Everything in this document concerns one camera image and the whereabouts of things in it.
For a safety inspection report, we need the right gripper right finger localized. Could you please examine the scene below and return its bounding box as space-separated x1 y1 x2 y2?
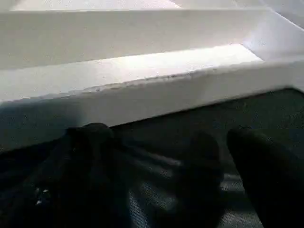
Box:
226 126 304 228

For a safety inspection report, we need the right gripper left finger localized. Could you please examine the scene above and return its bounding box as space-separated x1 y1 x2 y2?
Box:
0 123 120 228

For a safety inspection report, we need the white plastic table top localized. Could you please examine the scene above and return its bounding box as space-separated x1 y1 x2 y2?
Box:
0 0 304 153

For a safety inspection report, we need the black work mat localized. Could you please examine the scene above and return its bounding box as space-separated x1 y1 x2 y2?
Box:
0 88 304 228

